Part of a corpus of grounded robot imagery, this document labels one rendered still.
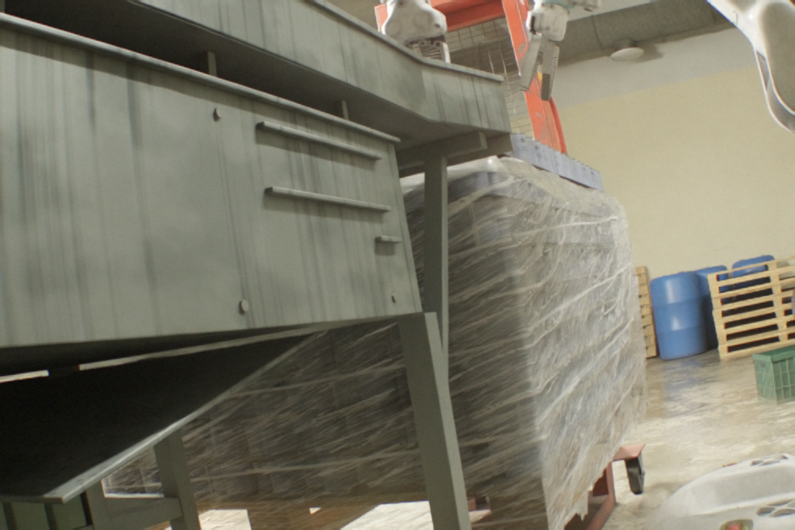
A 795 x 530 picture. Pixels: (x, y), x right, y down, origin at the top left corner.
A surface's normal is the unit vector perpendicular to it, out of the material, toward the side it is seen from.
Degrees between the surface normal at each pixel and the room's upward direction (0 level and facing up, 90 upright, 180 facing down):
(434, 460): 90
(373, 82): 90
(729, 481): 74
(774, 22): 91
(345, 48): 90
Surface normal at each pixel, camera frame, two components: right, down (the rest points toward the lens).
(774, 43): -0.61, 0.04
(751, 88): -0.41, -0.02
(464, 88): 0.74, -0.19
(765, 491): -0.41, -0.31
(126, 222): 0.90, -0.19
